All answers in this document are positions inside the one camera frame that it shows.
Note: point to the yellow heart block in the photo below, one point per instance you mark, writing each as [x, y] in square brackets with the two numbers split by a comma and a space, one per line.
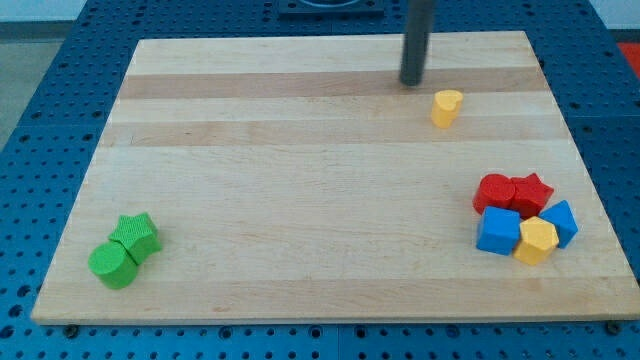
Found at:
[446, 107]

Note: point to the green cylinder block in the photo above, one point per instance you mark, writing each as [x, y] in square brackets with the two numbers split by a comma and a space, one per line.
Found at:
[112, 265]

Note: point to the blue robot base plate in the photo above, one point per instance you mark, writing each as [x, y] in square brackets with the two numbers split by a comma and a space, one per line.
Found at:
[299, 8]

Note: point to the yellow pentagon block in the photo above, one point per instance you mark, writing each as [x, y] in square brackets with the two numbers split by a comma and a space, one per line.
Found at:
[538, 240]

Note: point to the red cylinder block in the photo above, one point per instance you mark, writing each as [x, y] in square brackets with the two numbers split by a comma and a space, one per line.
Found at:
[495, 190]

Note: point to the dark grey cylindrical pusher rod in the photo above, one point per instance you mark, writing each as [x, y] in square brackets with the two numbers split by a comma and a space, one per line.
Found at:
[418, 29]

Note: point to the red star block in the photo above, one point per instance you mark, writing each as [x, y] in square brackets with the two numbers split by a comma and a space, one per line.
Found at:
[531, 195]

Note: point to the blue triangle block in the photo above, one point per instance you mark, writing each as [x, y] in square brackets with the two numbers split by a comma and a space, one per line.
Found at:
[562, 217]

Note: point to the light wooden board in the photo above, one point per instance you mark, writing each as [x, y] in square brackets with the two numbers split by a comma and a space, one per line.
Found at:
[295, 180]

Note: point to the blue cube block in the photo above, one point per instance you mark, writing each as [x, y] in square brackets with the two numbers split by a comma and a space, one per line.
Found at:
[498, 230]

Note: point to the green star block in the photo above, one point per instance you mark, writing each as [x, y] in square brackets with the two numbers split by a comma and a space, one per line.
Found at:
[138, 235]

